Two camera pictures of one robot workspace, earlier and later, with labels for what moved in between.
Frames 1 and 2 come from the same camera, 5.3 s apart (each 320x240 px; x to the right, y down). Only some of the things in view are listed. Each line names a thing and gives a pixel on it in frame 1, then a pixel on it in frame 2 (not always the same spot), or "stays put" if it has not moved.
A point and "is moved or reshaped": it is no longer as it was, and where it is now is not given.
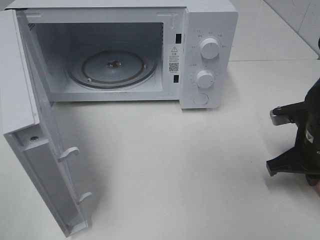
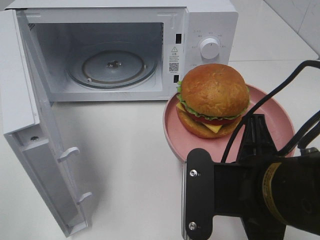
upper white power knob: [209, 48] stays put
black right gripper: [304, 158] to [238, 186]
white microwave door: [27, 122] stays put
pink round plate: [317, 187] is moved or reshaped
